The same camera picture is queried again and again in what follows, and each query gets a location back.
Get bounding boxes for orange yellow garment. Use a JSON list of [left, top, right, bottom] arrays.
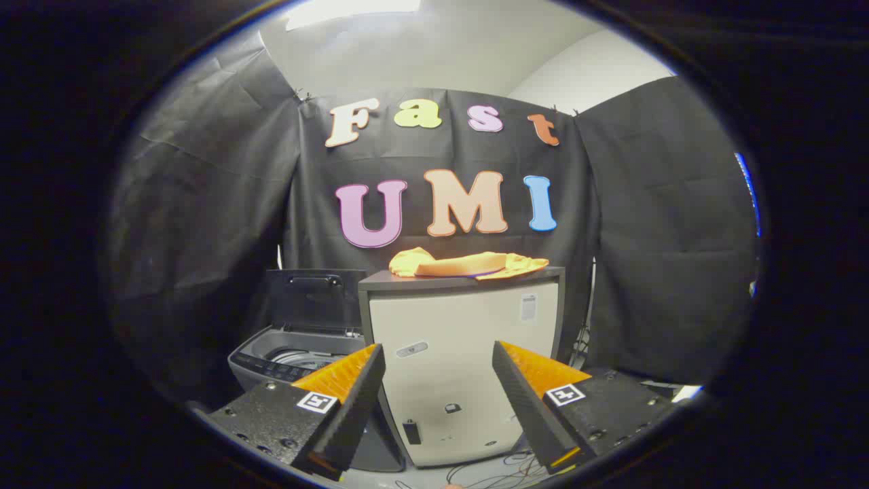
[[388, 247, 550, 280]]

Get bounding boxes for grey white cabinet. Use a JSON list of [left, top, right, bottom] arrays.
[[358, 266, 566, 469]]

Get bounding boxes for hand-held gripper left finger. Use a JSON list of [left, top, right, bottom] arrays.
[[197, 343, 386, 483]]

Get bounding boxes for black hanging cables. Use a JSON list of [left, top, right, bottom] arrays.
[[569, 325, 593, 371]]

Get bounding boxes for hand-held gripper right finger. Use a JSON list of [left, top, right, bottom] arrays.
[[492, 340, 681, 475]]

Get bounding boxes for black backdrop cloth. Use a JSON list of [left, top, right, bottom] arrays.
[[109, 31, 761, 408]]

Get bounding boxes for tangled floor cables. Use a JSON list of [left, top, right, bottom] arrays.
[[394, 447, 566, 489]]

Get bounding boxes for grey washing machine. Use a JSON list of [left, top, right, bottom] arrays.
[[227, 325, 407, 473]]

